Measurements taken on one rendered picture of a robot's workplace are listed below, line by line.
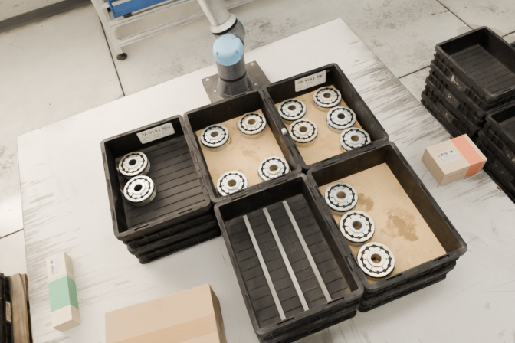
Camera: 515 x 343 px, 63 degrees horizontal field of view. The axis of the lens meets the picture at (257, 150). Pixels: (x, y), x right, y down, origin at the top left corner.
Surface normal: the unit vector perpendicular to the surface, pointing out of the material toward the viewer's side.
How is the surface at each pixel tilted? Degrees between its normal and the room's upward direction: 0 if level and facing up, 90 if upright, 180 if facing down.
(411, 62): 0
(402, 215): 0
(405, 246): 0
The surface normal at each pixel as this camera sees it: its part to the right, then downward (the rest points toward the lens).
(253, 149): -0.11, -0.58
